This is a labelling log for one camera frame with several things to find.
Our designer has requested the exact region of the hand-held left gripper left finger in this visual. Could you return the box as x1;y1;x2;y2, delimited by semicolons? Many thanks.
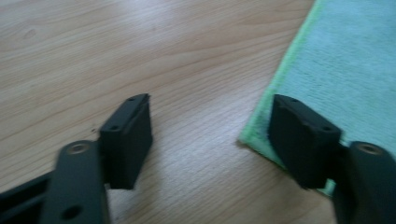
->
98;92;154;191

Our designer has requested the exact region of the green towel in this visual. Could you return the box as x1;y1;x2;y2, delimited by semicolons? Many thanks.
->
238;0;396;198

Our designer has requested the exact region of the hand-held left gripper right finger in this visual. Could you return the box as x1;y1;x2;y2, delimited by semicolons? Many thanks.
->
268;93;344;190

